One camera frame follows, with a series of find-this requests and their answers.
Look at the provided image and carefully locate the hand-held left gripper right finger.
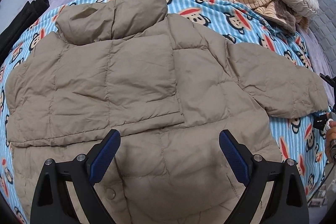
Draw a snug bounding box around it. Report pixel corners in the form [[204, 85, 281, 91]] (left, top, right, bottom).
[[218, 130, 310, 224]]

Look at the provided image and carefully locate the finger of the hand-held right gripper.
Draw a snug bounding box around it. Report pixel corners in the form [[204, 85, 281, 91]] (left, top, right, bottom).
[[319, 73, 336, 86], [314, 112, 330, 130]]

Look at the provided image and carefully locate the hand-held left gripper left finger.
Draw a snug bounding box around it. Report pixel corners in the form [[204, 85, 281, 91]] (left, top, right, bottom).
[[30, 129, 122, 224]]

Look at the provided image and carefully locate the tan puffer jacket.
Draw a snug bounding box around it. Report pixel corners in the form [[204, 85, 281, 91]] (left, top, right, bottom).
[[5, 0, 332, 224]]

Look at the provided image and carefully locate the person's right hand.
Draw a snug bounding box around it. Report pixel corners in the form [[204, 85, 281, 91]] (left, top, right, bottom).
[[325, 120, 336, 155]]

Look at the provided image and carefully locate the striped monkey print blanket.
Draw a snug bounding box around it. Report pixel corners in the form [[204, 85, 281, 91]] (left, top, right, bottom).
[[0, 0, 332, 224]]

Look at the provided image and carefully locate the black cloth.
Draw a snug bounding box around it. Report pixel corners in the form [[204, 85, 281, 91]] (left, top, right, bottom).
[[0, 0, 50, 56]]

